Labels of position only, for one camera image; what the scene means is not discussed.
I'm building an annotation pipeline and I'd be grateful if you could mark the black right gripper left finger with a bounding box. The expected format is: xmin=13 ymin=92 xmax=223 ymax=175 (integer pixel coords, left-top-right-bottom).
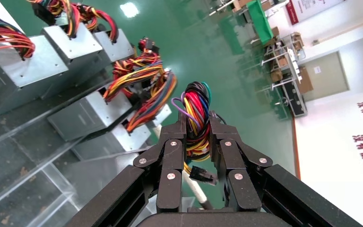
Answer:
xmin=133 ymin=111 xmax=189 ymax=214

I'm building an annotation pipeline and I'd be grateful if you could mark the black flight case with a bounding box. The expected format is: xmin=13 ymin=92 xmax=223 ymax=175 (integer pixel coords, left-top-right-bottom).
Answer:
xmin=281 ymin=79 xmax=308 ymax=118

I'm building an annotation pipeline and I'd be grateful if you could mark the metal shelf rack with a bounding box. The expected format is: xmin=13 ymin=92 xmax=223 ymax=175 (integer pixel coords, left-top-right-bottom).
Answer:
xmin=261 ymin=31 xmax=307 ymax=118

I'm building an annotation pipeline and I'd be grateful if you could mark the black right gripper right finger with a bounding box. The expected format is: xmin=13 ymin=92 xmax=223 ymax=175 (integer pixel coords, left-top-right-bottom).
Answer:
xmin=209 ymin=110 xmax=274 ymax=212

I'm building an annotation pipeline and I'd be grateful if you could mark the clear acrylic compartment tray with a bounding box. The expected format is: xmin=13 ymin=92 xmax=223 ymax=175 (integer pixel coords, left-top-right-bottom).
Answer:
xmin=0 ymin=72 xmax=182 ymax=227

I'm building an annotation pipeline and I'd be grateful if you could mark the red white wall sign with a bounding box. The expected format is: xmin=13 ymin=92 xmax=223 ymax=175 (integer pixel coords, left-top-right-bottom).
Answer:
xmin=286 ymin=0 xmax=345 ymax=26

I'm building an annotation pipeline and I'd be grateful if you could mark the green bin on shelf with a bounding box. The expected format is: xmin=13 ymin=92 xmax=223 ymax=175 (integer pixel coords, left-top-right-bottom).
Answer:
xmin=247 ymin=0 xmax=275 ymax=44

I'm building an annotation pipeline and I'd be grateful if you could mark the grey door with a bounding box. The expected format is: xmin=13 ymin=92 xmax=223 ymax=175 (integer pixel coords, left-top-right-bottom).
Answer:
xmin=303 ymin=52 xmax=350 ymax=102

